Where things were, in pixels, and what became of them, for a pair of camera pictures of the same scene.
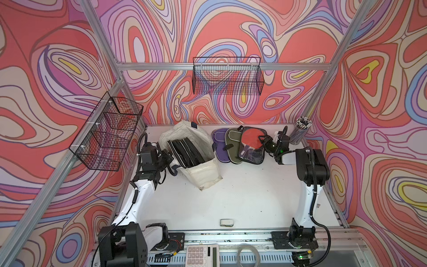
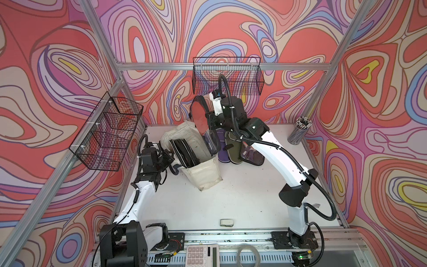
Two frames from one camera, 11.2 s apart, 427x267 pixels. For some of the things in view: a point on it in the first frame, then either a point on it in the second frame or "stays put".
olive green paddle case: [233, 137] stays put
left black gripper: [163, 154] stays put
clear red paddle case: [252, 150] stays put
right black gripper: [266, 141] -> [213, 118]
